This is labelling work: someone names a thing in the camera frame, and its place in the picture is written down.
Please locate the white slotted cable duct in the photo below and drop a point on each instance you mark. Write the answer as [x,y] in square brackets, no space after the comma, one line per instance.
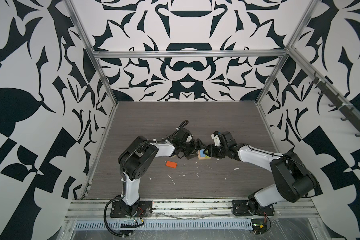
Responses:
[170,224]

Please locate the green circuit board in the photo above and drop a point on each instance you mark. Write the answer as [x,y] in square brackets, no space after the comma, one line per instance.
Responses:
[260,227]

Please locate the aluminium front rail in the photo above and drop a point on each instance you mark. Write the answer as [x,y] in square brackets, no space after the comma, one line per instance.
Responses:
[190,208]

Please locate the aluminium frame crossbar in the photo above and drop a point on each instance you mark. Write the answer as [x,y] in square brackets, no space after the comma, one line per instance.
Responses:
[189,54]

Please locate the natural wood block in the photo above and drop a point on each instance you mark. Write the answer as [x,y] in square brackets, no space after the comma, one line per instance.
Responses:
[201,158]

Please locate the orange wood block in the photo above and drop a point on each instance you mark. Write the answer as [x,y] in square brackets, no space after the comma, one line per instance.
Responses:
[171,164]

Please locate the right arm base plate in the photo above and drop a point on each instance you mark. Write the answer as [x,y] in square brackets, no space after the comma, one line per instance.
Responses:
[243,208]

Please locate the blue wood block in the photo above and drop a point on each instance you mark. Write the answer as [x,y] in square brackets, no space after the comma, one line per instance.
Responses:
[202,154]

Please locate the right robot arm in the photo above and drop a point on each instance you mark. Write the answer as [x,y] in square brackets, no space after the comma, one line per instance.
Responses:
[292,180]

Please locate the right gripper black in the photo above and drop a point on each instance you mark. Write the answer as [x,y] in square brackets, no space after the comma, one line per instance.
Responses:
[211,151]

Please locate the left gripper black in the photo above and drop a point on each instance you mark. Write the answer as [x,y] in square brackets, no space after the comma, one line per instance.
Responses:
[190,156]

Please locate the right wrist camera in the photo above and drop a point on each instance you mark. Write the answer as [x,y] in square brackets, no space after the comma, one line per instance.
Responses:
[216,138]

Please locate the wall hook rack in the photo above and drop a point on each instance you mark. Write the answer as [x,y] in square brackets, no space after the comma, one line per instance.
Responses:
[350,109]

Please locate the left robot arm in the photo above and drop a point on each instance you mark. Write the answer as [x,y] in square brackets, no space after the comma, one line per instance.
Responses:
[138,156]

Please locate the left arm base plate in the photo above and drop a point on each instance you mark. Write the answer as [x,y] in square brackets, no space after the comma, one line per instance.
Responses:
[139,209]

